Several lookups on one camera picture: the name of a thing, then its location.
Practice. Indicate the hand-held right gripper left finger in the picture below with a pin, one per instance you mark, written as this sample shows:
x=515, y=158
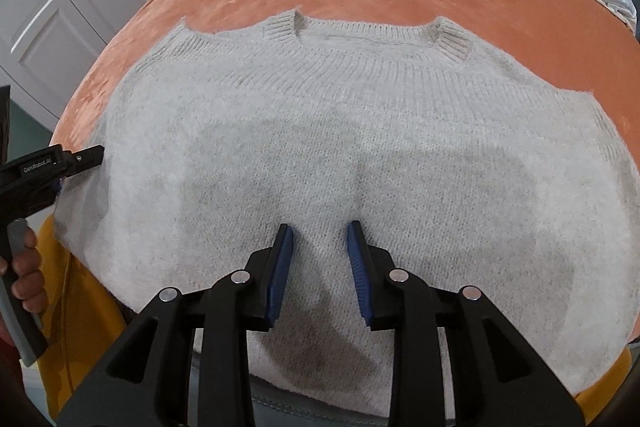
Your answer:
x=280, y=272

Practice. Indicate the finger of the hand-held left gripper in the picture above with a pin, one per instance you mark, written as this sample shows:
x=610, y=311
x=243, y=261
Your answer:
x=85, y=158

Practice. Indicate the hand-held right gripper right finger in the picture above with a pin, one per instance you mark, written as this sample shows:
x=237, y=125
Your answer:
x=358, y=272

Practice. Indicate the cream knit sweater black hearts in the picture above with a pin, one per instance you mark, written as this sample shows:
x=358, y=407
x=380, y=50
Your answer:
x=350, y=167

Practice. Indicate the person's left hand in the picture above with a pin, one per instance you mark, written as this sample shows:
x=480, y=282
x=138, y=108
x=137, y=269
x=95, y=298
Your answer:
x=27, y=272

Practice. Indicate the person's yellow pants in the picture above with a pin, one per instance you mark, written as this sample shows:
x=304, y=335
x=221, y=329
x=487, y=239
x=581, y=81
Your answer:
x=75, y=307

